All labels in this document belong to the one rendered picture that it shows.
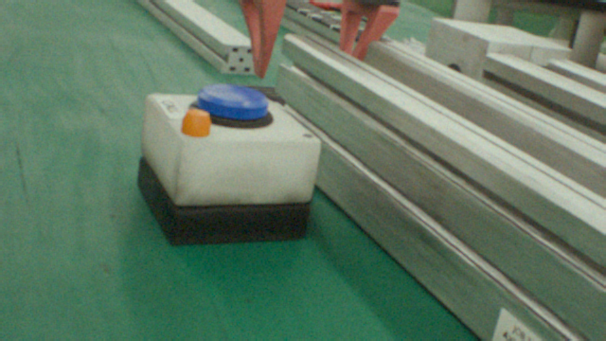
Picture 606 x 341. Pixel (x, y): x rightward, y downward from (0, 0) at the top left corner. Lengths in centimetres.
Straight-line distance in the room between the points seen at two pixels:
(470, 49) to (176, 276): 39
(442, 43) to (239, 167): 36
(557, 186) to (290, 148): 14
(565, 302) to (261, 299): 14
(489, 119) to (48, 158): 28
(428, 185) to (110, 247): 17
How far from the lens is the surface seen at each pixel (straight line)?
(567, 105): 59
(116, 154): 52
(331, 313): 36
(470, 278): 37
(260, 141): 39
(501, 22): 619
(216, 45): 78
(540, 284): 34
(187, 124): 38
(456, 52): 69
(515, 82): 63
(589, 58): 354
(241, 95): 42
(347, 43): 66
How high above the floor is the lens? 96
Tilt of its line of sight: 20 degrees down
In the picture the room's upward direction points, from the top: 10 degrees clockwise
